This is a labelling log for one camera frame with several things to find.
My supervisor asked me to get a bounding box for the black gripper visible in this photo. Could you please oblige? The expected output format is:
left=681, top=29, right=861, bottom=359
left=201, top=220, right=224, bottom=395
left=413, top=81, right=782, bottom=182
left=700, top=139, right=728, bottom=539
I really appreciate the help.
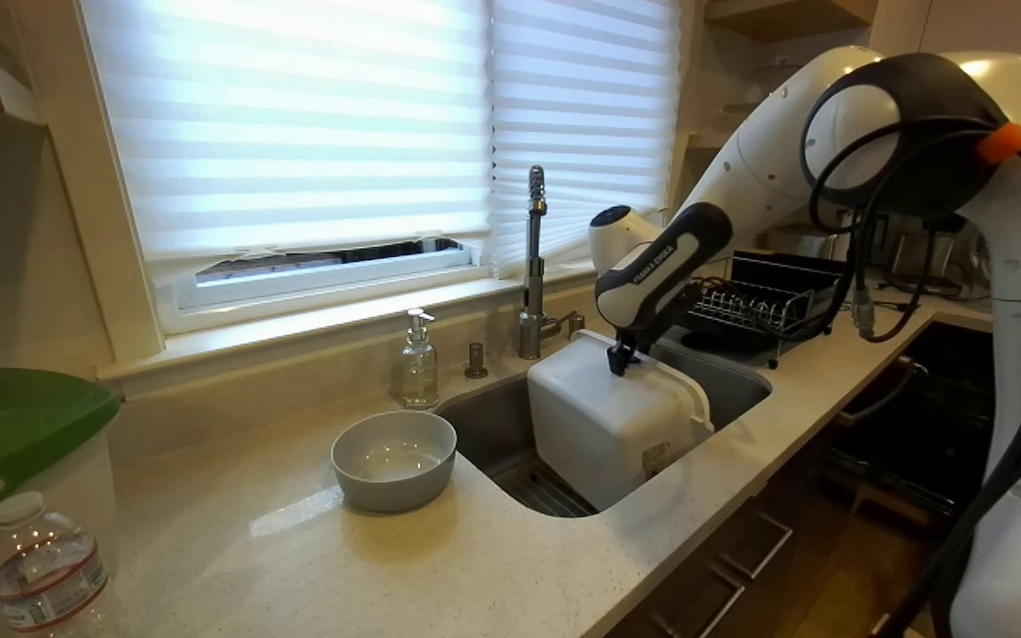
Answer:
left=602, top=306, right=669, bottom=378

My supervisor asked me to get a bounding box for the white plastic dish tub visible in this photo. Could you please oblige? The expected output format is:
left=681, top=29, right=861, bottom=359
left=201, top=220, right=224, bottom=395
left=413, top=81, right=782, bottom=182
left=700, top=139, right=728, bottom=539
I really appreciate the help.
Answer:
left=526, top=327, right=719, bottom=515

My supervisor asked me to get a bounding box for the stainless steel sink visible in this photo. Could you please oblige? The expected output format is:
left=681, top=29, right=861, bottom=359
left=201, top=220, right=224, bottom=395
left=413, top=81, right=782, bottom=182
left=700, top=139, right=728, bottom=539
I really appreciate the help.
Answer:
left=432, top=334, right=776, bottom=522

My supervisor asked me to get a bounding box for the black dish rack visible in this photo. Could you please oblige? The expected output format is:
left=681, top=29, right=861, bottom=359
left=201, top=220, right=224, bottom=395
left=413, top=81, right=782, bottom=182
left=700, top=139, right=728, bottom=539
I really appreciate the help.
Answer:
left=684, top=248, right=853, bottom=371

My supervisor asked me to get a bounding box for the clear water bottle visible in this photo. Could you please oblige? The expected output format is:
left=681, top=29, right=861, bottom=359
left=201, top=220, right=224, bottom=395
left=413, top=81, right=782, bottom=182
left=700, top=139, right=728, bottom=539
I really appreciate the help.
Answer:
left=0, top=489, right=114, bottom=638

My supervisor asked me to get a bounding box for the chrome spring faucet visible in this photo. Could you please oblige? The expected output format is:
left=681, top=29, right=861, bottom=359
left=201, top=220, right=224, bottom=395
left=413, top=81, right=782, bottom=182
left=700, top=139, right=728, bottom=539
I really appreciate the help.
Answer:
left=516, top=159, right=593, bottom=361

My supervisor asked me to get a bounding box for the clear soap dispenser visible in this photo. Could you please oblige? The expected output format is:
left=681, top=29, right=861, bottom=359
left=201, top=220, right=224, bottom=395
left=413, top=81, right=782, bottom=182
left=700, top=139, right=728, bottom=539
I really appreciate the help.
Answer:
left=396, top=306, right=443, bottom=410

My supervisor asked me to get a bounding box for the wooden cabinet drawer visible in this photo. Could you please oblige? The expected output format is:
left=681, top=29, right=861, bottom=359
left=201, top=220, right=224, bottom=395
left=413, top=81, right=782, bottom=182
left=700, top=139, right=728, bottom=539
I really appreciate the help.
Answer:
left=706, top=506, right=799, bottom=586
left=636, top=558, right=753, bottom=638

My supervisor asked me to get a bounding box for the narrow white window blind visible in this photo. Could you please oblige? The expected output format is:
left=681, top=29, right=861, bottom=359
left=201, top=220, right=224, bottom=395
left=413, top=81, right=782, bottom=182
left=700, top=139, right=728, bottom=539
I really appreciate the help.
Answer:
left=487, top=0, right=684, bottom=278

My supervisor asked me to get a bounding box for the grey round bowl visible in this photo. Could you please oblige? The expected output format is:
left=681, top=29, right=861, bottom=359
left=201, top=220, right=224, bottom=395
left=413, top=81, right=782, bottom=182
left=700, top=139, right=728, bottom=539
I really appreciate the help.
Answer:
left=328, top=406, right=464, bottom=516

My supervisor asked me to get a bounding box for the silver kitchen appliance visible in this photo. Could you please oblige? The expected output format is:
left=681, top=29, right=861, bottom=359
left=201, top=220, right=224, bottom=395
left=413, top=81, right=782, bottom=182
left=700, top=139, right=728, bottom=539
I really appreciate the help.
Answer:
left=888, top=216, right=994, bottom=301

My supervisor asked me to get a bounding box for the wide white window blind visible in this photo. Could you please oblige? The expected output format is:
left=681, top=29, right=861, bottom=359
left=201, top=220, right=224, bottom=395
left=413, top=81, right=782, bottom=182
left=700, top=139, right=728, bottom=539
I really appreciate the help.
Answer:
left=77, top=0, right=492, bottom=269

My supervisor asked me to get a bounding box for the clear plastic container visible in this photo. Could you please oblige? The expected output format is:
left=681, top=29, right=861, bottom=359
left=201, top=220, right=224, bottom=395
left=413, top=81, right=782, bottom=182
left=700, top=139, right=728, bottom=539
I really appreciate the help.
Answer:
left=0, top=432, right=127, bottom=638

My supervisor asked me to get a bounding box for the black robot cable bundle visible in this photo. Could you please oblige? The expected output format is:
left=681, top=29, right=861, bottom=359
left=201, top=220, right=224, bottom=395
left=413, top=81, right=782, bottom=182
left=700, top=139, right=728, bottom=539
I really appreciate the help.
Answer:
left=809, top=115, right=980, bottom=348

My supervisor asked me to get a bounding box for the white window frame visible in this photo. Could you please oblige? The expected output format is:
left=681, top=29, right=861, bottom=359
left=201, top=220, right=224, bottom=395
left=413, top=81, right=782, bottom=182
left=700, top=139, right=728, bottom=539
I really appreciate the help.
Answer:
left=154, top=234, right=516, bottom=335

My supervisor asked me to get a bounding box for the orange strap on arm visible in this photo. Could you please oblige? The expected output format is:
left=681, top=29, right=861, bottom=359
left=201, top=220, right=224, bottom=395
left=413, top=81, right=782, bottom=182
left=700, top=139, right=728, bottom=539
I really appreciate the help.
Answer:
left=975, top=116, right=1021, bottom=165

